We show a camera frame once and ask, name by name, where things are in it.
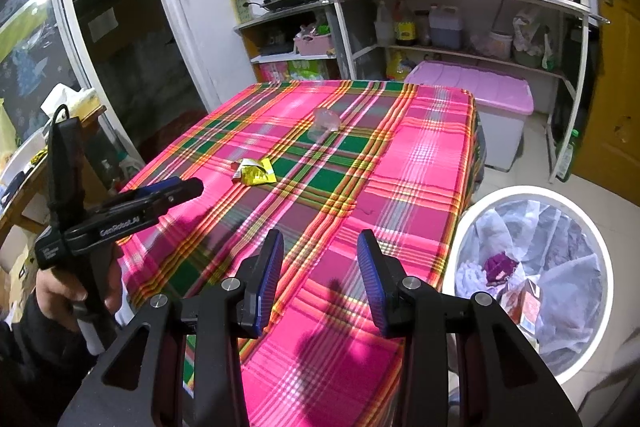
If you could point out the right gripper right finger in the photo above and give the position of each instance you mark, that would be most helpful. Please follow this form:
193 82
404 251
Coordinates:
387 286

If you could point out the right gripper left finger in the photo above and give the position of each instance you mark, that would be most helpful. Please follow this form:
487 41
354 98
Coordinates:
259 275

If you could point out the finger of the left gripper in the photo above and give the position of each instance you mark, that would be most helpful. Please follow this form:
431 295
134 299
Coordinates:
157 205
148 190

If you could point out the yellow snack wrapper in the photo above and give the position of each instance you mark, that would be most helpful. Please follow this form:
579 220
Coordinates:
253 172

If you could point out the purple snack wrapper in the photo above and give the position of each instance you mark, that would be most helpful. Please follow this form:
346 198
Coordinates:
499 268

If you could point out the strawberry milk carton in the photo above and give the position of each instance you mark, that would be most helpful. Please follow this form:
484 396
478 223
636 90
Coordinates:
523 304

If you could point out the clear plastic cup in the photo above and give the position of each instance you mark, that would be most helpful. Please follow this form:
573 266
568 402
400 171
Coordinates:
324 122

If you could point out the white trash bin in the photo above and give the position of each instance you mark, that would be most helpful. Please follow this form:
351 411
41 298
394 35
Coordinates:
559 248

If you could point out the grey kitchen shelf unit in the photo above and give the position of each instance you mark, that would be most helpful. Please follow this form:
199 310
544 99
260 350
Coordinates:
361 56

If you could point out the person's left hand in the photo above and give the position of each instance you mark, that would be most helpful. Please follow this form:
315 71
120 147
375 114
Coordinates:
56 291

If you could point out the wooden side table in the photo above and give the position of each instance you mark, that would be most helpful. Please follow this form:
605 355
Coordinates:
34 183

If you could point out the tissue box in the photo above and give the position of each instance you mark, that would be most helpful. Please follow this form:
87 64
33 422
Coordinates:
80 103

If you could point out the pink plaid tablecloth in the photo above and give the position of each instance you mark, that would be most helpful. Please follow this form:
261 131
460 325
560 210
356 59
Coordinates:
403 165

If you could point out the pink lidded storage box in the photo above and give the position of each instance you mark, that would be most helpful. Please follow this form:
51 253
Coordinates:
503 103

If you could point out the small wooden shelf cabinet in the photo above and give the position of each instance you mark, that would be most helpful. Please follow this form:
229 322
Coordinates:
269 43

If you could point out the white power strip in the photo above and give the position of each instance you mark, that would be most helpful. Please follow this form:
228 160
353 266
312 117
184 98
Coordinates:
242 10

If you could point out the pink plastic basket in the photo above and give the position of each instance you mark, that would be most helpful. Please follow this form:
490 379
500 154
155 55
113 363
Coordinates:
311 44

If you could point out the yellow label bottle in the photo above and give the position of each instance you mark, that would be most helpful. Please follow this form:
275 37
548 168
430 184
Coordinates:
404 24

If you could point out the yellow wooden door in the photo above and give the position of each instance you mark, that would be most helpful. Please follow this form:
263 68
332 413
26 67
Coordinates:
609 154

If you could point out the blue liquid jug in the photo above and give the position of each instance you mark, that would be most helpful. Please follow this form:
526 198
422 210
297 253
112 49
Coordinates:
446 27

